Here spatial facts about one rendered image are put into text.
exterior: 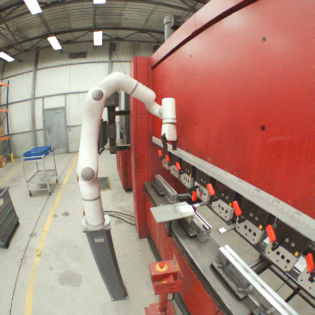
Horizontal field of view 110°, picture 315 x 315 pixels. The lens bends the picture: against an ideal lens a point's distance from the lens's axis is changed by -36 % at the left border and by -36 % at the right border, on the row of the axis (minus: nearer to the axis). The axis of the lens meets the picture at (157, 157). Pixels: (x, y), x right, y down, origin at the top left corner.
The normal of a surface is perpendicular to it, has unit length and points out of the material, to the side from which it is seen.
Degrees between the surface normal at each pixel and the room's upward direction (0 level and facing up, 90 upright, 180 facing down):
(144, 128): 90
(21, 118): 90
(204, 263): 0
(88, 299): 0
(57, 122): 90
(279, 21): 90
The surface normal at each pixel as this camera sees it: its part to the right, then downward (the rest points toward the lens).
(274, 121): -0.96, 0.07
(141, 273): 0.00, -0.97
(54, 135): 0.32, 0.24
